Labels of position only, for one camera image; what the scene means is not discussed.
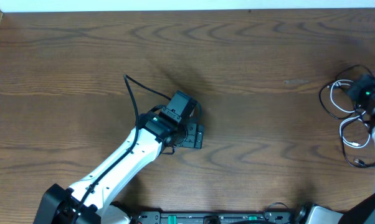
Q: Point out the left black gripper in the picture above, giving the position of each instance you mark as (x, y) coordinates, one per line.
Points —
(194, 136)

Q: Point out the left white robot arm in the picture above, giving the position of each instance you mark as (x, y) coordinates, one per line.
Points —
(91, 199)

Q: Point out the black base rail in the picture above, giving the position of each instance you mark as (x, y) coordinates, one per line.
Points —
(275, 213)

